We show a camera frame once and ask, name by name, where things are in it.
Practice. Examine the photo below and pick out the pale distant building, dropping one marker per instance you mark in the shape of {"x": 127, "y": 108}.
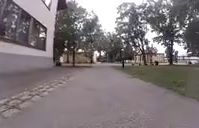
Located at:
{"x": 158, "y": 58}

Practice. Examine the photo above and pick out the white building with dark windows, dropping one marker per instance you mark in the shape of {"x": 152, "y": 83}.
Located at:
{"x": 20, "y": 33}

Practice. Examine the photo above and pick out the cobblestone strip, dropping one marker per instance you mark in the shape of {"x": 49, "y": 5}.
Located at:
{"x": 18, "y": 99}

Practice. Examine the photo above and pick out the beige low building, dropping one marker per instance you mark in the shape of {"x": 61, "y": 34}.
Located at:
{"x": 80, "y": 58}

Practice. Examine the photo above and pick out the green grass lawn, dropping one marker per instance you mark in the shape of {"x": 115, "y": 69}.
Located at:
{"x": 177, "y": 80}

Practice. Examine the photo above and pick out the grey asphalt path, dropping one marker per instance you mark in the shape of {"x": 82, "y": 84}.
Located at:
{"x": 100, "y": 96}

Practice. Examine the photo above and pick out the dark pole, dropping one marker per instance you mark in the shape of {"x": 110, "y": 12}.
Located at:
{"x": 123, "y": 61}

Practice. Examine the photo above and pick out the row of trees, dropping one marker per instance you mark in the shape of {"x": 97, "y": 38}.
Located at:
{"x": 160, "y": 23}

